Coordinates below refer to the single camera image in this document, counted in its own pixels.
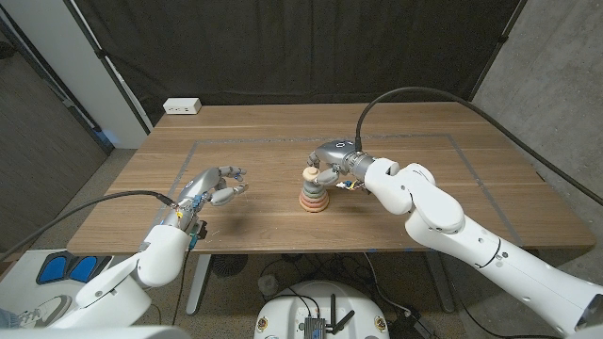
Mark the black power adapter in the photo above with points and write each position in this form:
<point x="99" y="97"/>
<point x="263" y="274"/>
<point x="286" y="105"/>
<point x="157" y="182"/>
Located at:
<point x="414" y="326"/>

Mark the white round floor object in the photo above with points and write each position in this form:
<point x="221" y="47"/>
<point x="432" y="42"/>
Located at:
<point x="268" y="285"/>

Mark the black backdrop stand pole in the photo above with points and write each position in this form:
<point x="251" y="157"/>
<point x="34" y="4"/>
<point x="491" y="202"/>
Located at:
<point x="497" y="49"/>
<point x="108" y="68"/>

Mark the dusty pink toy disk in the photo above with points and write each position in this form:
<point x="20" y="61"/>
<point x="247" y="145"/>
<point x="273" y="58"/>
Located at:
<point x="314" y="202"/>

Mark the dark table leg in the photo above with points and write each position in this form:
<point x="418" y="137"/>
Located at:
<point x="438" y="282"/>

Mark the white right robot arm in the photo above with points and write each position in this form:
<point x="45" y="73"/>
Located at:
<point x="461" y="235"/>

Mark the white sneaker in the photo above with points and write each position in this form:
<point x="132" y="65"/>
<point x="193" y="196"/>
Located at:
<point x="44" y="311"/>

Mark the green toy disk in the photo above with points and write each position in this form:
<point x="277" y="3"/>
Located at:
<point x="314" y="195"/>

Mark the grey toy disk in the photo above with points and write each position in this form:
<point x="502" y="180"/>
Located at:
<point x="313" y="188"/>

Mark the small cream toy disk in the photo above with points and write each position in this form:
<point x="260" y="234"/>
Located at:
<point x="310" y="174"/>

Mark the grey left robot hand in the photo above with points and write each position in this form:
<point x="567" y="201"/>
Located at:
<point x="202" y="183"/>

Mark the black backdrop cloth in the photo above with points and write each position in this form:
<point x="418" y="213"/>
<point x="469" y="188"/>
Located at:
<point x="301" y="52"/>

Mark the blue foot pedal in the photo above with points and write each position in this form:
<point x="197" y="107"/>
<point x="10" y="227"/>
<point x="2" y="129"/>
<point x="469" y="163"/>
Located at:
<point x="85" y="268"/>
<point x="53" y="269"/>

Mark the white power strip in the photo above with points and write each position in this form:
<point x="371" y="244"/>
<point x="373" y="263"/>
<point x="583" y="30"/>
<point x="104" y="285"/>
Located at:
<point x="182" y="106"/>

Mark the black radio module with antennas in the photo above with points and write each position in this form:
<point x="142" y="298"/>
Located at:
<point x="314" y="327"/>

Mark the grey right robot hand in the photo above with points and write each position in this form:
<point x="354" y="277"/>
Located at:
<point x="334" y="153"/>

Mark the white pedal platform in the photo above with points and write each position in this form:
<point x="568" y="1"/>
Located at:
<point x="19" y="287"/>

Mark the black round floor fan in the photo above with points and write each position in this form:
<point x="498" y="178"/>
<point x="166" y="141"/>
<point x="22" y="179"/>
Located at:
<point x="229" y="264"/>

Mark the person leg in jeans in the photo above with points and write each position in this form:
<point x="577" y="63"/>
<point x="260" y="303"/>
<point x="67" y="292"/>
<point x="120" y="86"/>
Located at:
<point x="8" y="319"/>

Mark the coral red toy disk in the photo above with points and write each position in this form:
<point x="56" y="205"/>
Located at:
<point x="314" y="206"/>

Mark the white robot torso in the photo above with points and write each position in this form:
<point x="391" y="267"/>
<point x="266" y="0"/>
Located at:
<point x="282" y="315"/>

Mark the white table leg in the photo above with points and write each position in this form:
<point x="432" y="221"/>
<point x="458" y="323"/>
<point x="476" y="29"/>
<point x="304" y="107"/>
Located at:
<point x="199" y="282"/>

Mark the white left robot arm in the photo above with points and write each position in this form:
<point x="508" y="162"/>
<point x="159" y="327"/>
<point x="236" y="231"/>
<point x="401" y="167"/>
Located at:
<point x="122" y="282"/>

